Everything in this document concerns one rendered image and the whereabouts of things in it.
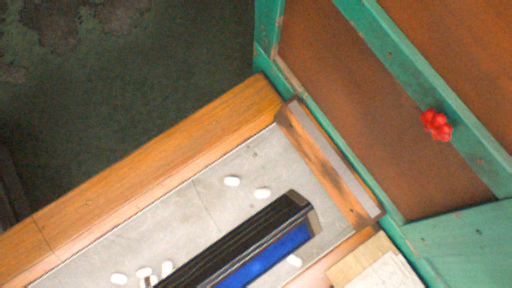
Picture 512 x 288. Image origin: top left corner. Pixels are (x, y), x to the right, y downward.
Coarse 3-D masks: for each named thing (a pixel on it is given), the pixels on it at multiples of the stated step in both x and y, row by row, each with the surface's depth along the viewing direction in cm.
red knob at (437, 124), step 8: (424, 112) 55; (432, 112) 54; (424, 120) 55; (432, 120) 54; (440, 120) 53; (448, 120) 55; (424, 128) 56; (432, 128) 54; (440, 128) 54; (448, 128) 53; (432, 136) 56; (440, 136) 54; (448, 136) 54
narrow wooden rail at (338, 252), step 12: (372, 228) 99; (348, 240) 98; (360, 240) 98; (336, 252) 97; (348, 252) 97; (312, 264) 97; (324, 264) 97; (300, 276) 96; (312, 276) 96; (324, 276) 96
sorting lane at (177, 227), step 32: (224, 160) 105; (256, 160) 105; (288, 160) 105; (192, 192) 103; (224, 192) 103; (320, 192) 103; (128, 224) 101; (160, 224) 101; (192, 224) 101; (224, 224) 101; (96, 256) 99; (128, 256) 99; (160, 256) 99; (192, 256) 99; (320, 256) 99
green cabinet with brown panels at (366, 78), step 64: (256, 0) 86; (320, 0) 67; (384, 0) 54; (448, 0) 45; (320, 64) 81; (384, 64) 60; (448, 64) 51; (384, 128) 74; (384, 192) 90; (448, 192) 68; (448, 256) 81
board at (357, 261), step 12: (372, 240) 97; (384, 240) 97; (360, 252) 96; (372, 252) 96; (384, 252) 96; (396, 252) 96; (336, 264) 96; (348, 264) 96; (360, 264) 96; (372, 264) 96; (336, 276) 95; (348, 276) 95
